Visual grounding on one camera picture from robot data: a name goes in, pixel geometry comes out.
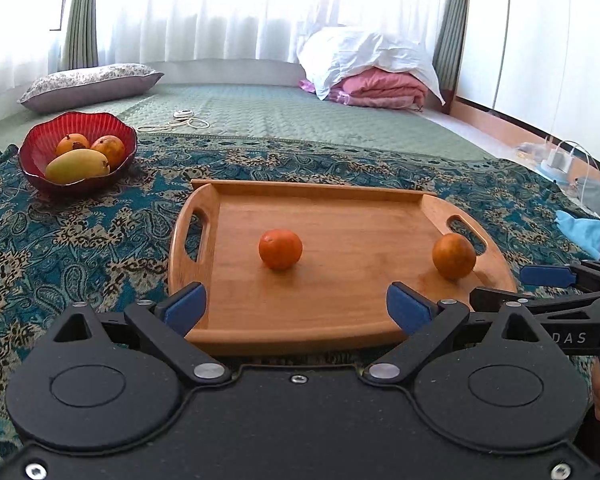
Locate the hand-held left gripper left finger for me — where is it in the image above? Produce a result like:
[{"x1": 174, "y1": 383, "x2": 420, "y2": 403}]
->
[{"x1": 52, "y1": 281, "x2": 232, "y2": 387}]

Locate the wooden tray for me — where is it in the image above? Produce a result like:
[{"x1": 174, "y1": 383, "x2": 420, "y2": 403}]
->
[{"x1": 167, "y1": 178, "x2": 518, "y2": 358}]

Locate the grey cloth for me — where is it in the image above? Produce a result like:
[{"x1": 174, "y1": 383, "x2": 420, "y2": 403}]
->
[{"x1": 575, "y1": 177, "x2": 600, "y2": 219}]

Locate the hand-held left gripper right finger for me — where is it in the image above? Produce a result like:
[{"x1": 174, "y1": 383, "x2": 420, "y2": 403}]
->
[{"x1": 362, "y1": 281, "x2": 552, "y2": 387}]

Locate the red scalloped bowl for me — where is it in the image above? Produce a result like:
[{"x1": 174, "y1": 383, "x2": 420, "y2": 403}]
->
[{"x1": 18, "y1": 111, "x2": 138, "y2": 195}]

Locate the light blue cloth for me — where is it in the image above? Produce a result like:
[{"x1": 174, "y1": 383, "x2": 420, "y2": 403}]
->
[{"x1": 554, "y1": 209, "x2": 600, "y2": 262}]

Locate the white sheer curtain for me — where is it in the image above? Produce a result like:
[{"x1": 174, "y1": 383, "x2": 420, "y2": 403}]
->
[
  {"x1": 0, "y1": 0, "x2": 76, "y2": 103},
  {"x1": 92, "y1": 0, "x2": 453, "y2": 63}
]

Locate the yellow mango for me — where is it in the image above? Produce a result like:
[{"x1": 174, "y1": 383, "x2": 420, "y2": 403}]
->
[{"x1": 45, "y1": 150, "x2": 111, "y2": 185}]

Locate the clear plastic bag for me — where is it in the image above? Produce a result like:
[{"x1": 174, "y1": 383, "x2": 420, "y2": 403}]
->
[{"x1": 514, "y1": 141, "x2": 547, "y2": 164}]

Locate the bright orange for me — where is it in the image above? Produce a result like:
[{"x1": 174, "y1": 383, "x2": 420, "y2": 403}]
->
[{"x1": 258, "y1": 229, "x2": 304, "y2": 272}]

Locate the green curtain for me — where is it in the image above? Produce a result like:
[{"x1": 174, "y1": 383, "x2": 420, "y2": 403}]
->
[
  {"x1": 432, "y1": 0, "x2": 473, "y2": 95},
  {"x1": 61, "y1": 0, "x2": 99, "y2": 72}
]

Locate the white wardrobe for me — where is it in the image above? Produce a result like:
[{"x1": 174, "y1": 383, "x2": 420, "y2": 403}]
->
[{"x1": 455, "y1": 0, "x2": 600, "y2": 163}]

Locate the mottled pale orange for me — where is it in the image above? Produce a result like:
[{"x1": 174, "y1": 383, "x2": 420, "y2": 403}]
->
[{"x1": 432, "y1": 233, "x2": 477, "y2": 281}]

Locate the small orange persimmon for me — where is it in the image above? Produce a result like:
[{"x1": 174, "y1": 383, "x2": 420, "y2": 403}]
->
[{"x1": 56, "y1": 133, "x2": 89, "y2": 157}]

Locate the green quilted mat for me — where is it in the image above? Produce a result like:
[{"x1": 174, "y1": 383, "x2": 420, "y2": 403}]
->
[{"x1": 0, "y1": 82, "x2": 496, "y2": 163}]

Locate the white coiled cable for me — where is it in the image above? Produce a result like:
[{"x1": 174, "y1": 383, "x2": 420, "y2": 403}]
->
[{"x1": 137, "y1": 108, "x2": 211, "y2": 133}]

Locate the floral pillow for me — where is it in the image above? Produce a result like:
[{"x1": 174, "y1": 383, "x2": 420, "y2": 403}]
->
[{"x1": 17, "y1": 63, "x2": 165, "y2": 113}]

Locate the small red-orange mango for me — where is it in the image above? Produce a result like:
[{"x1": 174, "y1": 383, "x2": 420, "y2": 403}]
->
[{"x1": 90, "y1": 135, "x2": 126, "y2": 170}]

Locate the teal paisley blanket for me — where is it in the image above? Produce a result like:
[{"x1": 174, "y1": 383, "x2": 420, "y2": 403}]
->
[{"x1": 0, "y1": 135, "x2": 600, "y2": 461}]

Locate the white duvet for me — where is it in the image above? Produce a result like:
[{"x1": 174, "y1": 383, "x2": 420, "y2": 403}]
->
[{"x1": 297, "y1": 26, "x2": 446, "y2": 106}]

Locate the folded pink blanket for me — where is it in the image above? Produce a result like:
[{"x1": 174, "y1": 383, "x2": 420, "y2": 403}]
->
[{"x1": 300, "y1": 69, "x2": 429, "y2": 110}]

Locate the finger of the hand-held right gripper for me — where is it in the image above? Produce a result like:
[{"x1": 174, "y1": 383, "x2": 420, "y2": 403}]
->
[
  {"x1": 469, "y1": 286, "x2": 600, "y2": 317},
  {"x1": 520, "y1": 260, "x2": 600, "y2": 293}
]

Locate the white power adapter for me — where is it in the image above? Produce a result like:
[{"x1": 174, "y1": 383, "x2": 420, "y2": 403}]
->
[{"x1": 540, "y1": 140, "x2": 577, "y2": 175}]

